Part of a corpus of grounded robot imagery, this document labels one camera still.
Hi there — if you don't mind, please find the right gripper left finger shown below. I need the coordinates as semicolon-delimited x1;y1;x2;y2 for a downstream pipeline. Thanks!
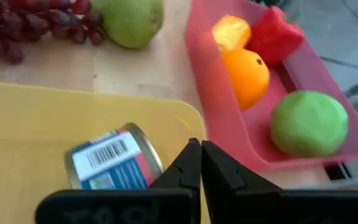
35;138;202;224

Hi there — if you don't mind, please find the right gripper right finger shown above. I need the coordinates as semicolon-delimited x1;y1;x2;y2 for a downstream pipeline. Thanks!
201;139;358;224

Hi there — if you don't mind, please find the tin can blue barcode label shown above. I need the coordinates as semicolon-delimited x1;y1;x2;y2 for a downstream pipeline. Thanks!
63;122;166;191

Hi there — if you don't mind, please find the orange toy fruit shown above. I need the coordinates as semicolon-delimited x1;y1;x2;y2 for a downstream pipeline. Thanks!
221;48;272;111

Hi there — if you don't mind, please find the yellow mottled toy fruit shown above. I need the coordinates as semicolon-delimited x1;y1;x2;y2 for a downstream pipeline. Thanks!
211;14;252;52

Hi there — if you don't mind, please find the green toy pear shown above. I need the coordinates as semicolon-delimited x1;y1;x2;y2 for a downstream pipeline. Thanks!
90;0;165;50

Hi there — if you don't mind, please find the red toy grape bunch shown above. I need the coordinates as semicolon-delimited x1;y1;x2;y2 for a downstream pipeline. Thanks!
0;0;106;65

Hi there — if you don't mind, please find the green toy apple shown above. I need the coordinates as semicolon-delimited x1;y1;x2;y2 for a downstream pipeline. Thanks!
269;90;350;159

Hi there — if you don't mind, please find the red plastic bin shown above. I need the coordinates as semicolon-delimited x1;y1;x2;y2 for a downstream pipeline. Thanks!
183;0;358;174

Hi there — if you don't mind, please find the yellow plastic bin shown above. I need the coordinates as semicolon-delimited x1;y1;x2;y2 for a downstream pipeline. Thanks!
0;80;209;224

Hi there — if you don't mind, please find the red toy bell pepper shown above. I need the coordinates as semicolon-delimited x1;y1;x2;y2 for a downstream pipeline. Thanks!
246;5;306;68

